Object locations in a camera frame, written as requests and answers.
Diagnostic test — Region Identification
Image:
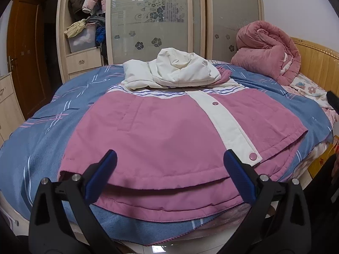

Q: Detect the cream wardrobe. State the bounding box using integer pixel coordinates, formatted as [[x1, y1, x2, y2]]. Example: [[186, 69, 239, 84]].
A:
[[56, 0, 265, 82]]

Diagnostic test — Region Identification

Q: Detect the floral bed sheet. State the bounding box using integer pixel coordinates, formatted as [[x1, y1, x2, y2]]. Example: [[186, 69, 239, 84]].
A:
[[281, 72, 337, 121]]

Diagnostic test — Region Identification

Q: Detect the grey clothes pile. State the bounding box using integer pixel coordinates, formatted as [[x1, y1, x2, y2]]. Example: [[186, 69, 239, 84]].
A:
[[86, 14, 107, 28]]

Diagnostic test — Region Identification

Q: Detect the cream wardrobe drawer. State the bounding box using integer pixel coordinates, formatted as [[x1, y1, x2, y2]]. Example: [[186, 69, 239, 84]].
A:
[[66, 49, 104, 73]]

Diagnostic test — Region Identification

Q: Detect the blue garment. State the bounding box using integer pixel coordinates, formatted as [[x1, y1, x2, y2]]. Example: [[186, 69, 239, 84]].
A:
[[95, 26, 107, 46]]

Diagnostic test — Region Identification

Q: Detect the wooden bed headboard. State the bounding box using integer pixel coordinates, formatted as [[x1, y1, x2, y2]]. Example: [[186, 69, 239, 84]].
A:
[[290, 37, 339, 85]]

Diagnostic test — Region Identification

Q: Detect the pink and white hooded jacket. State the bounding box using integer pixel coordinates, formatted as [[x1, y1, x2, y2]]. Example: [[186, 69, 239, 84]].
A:
[[58, 48, 309, 223]]

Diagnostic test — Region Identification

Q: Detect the pink quilt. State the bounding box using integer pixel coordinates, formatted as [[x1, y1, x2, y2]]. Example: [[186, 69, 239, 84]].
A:
[[230, 21, 302, 86]]

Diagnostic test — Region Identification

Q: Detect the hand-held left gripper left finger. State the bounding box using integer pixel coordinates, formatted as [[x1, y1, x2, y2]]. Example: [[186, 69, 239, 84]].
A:
[[29, 149, 119, 254]]

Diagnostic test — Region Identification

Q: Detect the translucent storage box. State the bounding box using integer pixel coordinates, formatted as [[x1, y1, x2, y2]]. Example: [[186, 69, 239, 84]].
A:
[[68, 26, 97, 53]]

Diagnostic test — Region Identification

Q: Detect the blue striped blanket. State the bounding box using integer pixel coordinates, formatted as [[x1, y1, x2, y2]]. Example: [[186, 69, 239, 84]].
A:
[[0, 63, 333, 245]]

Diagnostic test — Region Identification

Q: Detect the beige crumpled cloth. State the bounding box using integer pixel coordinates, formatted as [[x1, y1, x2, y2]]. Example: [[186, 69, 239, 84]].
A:
[[64, 18, 88, 38]]

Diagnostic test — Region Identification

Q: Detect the frosted floral sliding wardrobe door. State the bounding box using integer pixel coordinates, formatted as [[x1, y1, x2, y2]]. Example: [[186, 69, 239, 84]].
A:
[[106, 0, 206, 66], [205, 0, 265, 64]]

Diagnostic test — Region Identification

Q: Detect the brown wooden door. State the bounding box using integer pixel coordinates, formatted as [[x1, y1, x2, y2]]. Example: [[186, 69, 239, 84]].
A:
[[7, 0, 58, 106]]

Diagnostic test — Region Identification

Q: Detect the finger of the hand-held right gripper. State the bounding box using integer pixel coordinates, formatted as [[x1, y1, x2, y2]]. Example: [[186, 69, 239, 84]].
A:
[[326, 91, 339, 107]]

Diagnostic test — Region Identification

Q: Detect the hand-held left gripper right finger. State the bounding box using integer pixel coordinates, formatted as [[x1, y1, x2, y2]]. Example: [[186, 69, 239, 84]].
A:
[[220, 149, 311, 254]]

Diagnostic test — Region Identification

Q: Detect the light wooden cabinet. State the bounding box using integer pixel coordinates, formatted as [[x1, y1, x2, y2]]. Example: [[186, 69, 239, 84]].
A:
[[0, 73, 26, 144]]

